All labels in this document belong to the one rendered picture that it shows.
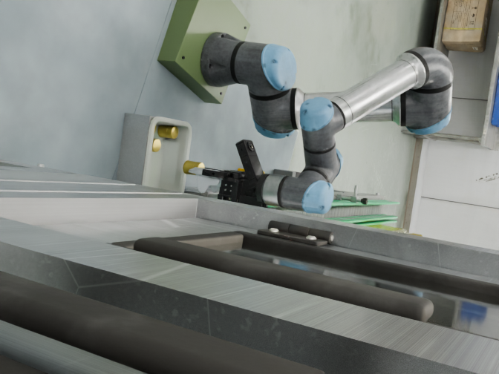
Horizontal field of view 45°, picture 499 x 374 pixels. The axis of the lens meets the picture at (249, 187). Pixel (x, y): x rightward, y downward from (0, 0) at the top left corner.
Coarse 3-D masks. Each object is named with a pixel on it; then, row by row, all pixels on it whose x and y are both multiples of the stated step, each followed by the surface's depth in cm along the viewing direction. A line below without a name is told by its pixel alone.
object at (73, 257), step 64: (0, 192) 42; (64, 192) 48; (128, 192) 57; (0, 256) 25; (64, 256) 24; (128, 256) 26; (192, 256) 30; (256, 256) 43; (320, 256) 47; (384, 256) 50; (448, 256) 49; (0, 320) 21; (64, 320) 17; (128, 320) 17; (192, 320) 21; (256, 320) 20; (320, 320) 20; (384, 320) 21; (448, 320) 32
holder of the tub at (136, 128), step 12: (132, 120) 150; (144, 120) 149; (132, 132) 150; (144, 132) 148; (132, 144) 150; (144, 144) 148; (120, 156) 152; (132, 156) 150; (144, 156) 148; (120, 168) 152; (132, 168) 150; (120, 180) 152; (132, 180) 150
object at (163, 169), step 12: (156, 120) 148; (168, 120) 152; (156, 132) 160; (180, 132) 162; (168, 144) 164; (180, 144) 162; (156, 156) 162; (168, 156) 164; (180, 156) 162; (144, 168) 148; (156, 168) 163; (168, 168) 164; (180, 168) 162; (144, 180) 148; (156, 180) 163; (168, 180) 164; (180, 180) 162
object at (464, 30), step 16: (464, 0) 646; (480, 0) 639; (448, 16) 654; (464, 16) 645; (480, 16) 638; (448, 32) 652; (464, 32) 644; (480, 32) 637; (448, 48) 680; (464, 48) 670; (480, 48) 660
